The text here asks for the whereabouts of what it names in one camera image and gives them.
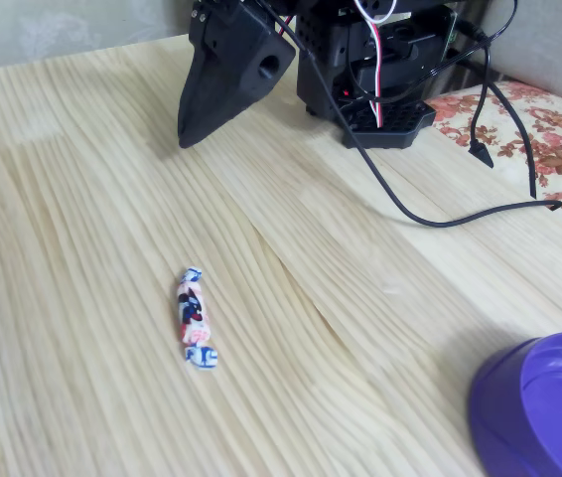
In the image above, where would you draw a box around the candy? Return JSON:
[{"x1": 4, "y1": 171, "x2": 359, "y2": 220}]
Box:
[{"x1": 177, "y1": 266, "x2": 219, "y2": 373}]

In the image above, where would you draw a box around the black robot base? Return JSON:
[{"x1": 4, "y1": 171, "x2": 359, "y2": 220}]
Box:
[{"x1": 294, "y1": 4, "x2": 457, "y2": 151}]

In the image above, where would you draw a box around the purple bowl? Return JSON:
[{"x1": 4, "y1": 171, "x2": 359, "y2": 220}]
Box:
[{"x1": 468, "y1": 331, "x2": 562, "y2": 477}]

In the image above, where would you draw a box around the pale grey curtain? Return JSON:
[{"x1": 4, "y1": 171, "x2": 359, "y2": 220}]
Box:
[{"x1": 0, "y1": 0, "x2": 198, "y2": 75}]

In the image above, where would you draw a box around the green controller board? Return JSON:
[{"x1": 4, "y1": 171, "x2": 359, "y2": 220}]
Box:
[{"x1": 444, "y1": 7, "x2": 460, "y2": 49}]

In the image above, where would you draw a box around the red and white servo wire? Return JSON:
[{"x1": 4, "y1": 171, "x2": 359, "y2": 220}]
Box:
[{"x1": 352, "y1": 0, "x2": 396, "y2": 128}]

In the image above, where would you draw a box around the thin black cable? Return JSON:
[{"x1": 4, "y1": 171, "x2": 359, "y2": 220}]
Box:
[{"x1": 345, "y1": 0, "x2": 519, "y2": 105}]

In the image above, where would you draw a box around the black cable with pointed end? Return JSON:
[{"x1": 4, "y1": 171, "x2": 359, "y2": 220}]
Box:
[{"x1": 457, "y1": 18, "x2": 495, "y2": 170}]

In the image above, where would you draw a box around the long black cable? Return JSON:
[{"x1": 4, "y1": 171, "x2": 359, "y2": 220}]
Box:
[{"x1": 259, "y1": 0, "x2": 562, "y2": 230}]

